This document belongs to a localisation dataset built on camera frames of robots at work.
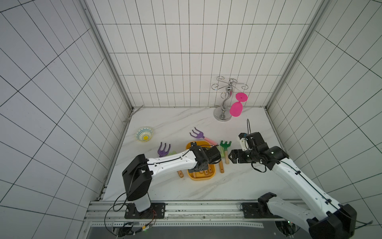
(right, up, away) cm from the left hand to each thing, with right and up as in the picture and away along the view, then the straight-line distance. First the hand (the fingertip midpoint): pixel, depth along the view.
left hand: (194, 167), depth 79 cm
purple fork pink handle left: (-20, +4, +15) cm, 26 cm away
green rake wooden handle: (0, -2, -2) cm, 3 cm away
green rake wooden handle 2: (+7, -4, +5) cm, 9 cm away
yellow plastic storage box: (+9, -5, +5) cm, 11 cm away
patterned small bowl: (-36, +16, +23) cm, 45 cm away
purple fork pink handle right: (+5, +15, +23) cm, 28 cm away
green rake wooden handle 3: (+10, -3, +6) cm, 12 cm away
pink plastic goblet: (+29, +34, +19) cm, 48 cm away
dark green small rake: (+21, +9, +18) cm, 29 cm away
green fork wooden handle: (-8, -5, +4) cm, 10 cm away
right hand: (+20, +7, -1) cm, 21 cm away
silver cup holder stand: (+23, +32, +35) cm, 52 cm away
